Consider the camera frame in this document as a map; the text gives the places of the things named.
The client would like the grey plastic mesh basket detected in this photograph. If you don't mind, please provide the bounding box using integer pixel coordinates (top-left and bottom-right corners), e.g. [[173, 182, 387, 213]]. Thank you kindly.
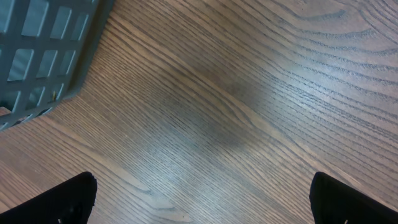
[[1, 0, 114, 130]]

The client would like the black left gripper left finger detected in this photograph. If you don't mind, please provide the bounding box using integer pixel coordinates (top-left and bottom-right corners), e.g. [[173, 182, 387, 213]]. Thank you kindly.
[[1, 172, 98, 224]]

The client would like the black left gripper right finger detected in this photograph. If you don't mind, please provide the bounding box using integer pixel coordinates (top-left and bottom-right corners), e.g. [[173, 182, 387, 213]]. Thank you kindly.
[[309, 172, 397, 224]]

